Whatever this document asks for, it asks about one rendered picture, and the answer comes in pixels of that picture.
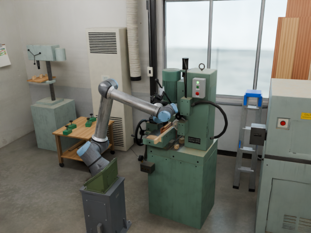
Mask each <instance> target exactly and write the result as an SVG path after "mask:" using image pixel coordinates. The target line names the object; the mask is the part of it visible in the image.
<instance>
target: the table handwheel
mask: <svg viewBox="0 0 311 233"><path fill-rule="evenodd" d="M142 122H147V120H146V119H142V120H141V121H140V122H139V123H138V125H137V127H136V130H135V142H136V144H137V145H138V146H143V145H144V144H143V143H141V140H142V136H143V135H146V134H145V131H146V130H142V128H141V126H140V125H141V123H142ZM139 128H140V131H139V134H140V135H141V138H140V142H138V139H137V133H138V129H139Z"/></svg>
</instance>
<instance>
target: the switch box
mask: <svg viewBox="0 0 311 233"><path fill-rule="evenodd" d="M197 81H198V82H199V83H198V84H199V85H196V84H197ZM196 86H199V88H198V89H199V90H196V89H197V88H196ZM205 87H206V79H205V78H193V88H192V97H194V98H204V97H205ZM196 92H199V95H198V96H199V97H197V96H196Z"/></svg>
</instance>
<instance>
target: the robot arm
mask: <svg viewBox="0 0 311 233"><path fill-rule="evenodd" d="M117 89H118V83H117V81H116V80H115V79H107V80H105V81H102V82H101V83H100V84H99V86H98V91H99V93H100V95H101V99H100V106H99V112H98V117H97V122H96V127H95V133H94V134H93V135H92V138H91V142H89V141H88V142H86V143H85V144H84V145H83V146H82V147H81V148H80V149H78V150H77V154H78V155H79V157H80V158H81V159H82V160H83V161H84V163H85V164H86V165H87V166H88V167H89V169H90V172H91V174H92V176H94V175H96V174H97V173H98V172H100V171H101V170H102V169H103V168H104V167H106V166H107V165H108V164H109V161H108V160H106V159H104V158H103V157H102V156H101V154H102V153H103V152H104V151H105V150H106V149H107V148H108V146H109V140H108V137H107V136H106V134H107V129H108V124H109V120H110V115H111V110H112V104H113V100H116V101H118V102H121V103H123V104H125V105H128V106H130V107H133V108H135V109H138V110H140V111H143V112H145V113H148V114H150V115H152V116H153V120H154V122H155V123H162V122H167V121H168V120H169V119H170V118H171V117H172V116H173V115H174V114H176V113H178V109H177V107H176V105H175V104H174V103H172V104H169V105H167V104H168V102H167V101H162V99H163V96H164V92H165V91H164V86H163V88H159V91H160V93H159V94H160V95H161V96H160V95H158V94H157V93H155V94H154V95H152V96H150V100H151V101H152V102H153V103H149V102H146V101H144V100H141V99H139V98H136V97H134V96H132V95H129V94H127V93H124V92H121V91H119V90H117ZM166 105H167V106H166ZM163 106H165V107H163Z"/></svg>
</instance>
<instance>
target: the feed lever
mask: <svg viewBox="0 0 311 233"><path fill-rule="evenodd" d="M155 82H157V83H158V85H159V86H160V88H162V86H161V85H160V83H159V80H158V79H155ZM164 94H165V95H166V97H167V99H168V100H169V102H170V103H171V104H172V102H171V101H170V99H169V97H168V96H167V94H166V93H165V92H164ZM175 118H176V119H178V120H180V119H182V120H183V121H186V120H185V119H184V118H183V115H180V112H178V113H177V114H176V115H175Z"/></svg>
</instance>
